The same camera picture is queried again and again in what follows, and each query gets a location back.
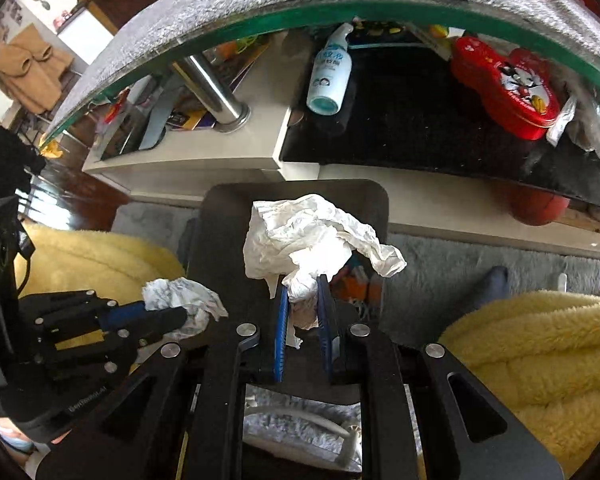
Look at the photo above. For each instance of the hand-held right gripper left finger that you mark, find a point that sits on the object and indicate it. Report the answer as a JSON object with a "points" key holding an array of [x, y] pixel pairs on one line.
{"points": [[281, 340]]}

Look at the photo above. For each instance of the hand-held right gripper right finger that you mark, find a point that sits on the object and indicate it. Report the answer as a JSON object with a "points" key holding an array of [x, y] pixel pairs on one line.
{"points": [[324, 330]]}

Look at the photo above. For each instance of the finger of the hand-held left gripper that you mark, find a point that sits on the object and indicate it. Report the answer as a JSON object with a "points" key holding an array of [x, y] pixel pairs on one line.
{"points": [[165, 322], [125, 314]]}

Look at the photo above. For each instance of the grey-white paper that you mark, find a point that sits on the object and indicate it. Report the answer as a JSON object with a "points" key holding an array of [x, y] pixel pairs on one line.
{"points": [[180, 292]]}

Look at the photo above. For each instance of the white tissue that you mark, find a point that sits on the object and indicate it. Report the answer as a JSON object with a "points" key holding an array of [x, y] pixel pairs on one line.
{"points": [[300, 240]]}

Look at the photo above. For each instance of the black trash bin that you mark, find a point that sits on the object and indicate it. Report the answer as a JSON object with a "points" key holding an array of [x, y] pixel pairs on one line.
{"points": [[220, 240]]}

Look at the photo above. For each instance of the orange wrapper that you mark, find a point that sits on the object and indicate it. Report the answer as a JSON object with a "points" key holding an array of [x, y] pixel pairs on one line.
{"points": [[355, 285]]}

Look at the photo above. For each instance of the person's left leg yellow fleece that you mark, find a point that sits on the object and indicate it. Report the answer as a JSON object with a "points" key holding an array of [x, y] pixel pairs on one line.
{"points": [[105, 260]]}

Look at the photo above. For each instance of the person's leg yellow fleece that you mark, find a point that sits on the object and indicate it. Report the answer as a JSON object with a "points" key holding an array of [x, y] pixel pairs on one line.
{"points": [[530, 360], [105, 260]]}

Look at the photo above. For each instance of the dark grey sock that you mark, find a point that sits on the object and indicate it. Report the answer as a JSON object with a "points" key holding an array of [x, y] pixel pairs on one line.
{"points": [[490, 290]]}

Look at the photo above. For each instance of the white table lower shelf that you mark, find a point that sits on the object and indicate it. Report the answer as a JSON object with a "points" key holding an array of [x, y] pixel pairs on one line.
{"points": [[260, 150]]}

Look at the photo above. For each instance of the black fuzzy cloth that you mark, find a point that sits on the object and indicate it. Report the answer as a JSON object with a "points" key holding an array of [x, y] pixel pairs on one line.
{"points": [[5, 160]]}

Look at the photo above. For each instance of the person's right leg yellow fleece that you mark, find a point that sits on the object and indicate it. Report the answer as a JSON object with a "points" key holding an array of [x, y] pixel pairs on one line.
{"points": [[530, 360]]}

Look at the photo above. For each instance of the metal table leg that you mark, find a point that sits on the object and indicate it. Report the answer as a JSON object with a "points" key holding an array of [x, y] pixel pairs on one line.
{"points": [[215, 95]]}

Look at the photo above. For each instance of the white lotion bottle teal base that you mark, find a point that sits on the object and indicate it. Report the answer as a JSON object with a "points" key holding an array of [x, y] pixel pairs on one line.
{"points": [[330, 75]]}

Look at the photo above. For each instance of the beige coat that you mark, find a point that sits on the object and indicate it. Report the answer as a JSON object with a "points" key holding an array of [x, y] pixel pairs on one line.
{"points": [[25, 70]]}

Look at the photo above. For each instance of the white board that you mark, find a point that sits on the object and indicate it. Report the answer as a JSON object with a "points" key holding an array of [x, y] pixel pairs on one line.
{"points": [[87, 40]]}

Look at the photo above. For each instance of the red cartoon tin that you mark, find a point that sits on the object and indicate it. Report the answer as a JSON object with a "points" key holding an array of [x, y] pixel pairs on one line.
{"points": [[500, 90]]}

